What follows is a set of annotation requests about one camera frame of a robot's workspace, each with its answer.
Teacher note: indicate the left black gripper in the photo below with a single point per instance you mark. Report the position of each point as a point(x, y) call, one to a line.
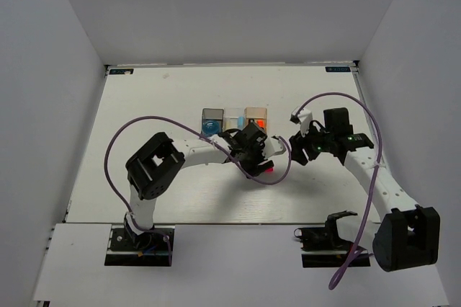
point(252, 168)

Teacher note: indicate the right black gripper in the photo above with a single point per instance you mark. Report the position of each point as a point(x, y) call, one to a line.
point(300, 143)

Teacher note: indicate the orange capped black highlighter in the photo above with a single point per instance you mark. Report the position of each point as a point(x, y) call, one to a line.
point(261, 124)

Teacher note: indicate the blue tape roll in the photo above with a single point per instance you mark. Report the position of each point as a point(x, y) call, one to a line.
point(211, 127)

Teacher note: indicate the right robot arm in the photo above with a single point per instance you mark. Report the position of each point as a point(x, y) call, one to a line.
point(407, 234)

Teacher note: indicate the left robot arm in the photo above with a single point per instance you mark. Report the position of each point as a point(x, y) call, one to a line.
point(155, 165)

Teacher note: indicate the amber plastic container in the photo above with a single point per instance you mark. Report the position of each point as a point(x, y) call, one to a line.
point(257, 113)

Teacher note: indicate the clear plastic container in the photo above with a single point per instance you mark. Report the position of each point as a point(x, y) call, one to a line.
point(230, 117)

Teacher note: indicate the dark grey plastic container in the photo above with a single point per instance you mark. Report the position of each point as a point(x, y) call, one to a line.
point(213, 114)

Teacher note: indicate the right table label sticker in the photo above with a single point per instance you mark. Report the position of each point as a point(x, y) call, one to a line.
point(337, 69)

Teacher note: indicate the table label sticker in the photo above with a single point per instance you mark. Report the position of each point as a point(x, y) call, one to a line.
point(337, 69)
point(121, 71)

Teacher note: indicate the left table label sticker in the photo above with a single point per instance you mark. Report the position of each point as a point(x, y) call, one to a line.
point(121, 71)

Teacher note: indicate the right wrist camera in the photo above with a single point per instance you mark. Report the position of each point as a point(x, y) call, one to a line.
point(301, 117)

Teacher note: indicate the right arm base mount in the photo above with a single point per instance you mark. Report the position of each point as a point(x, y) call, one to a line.
point(319, 250)

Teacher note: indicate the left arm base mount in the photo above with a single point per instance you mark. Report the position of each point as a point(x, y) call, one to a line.
point(147, 250)

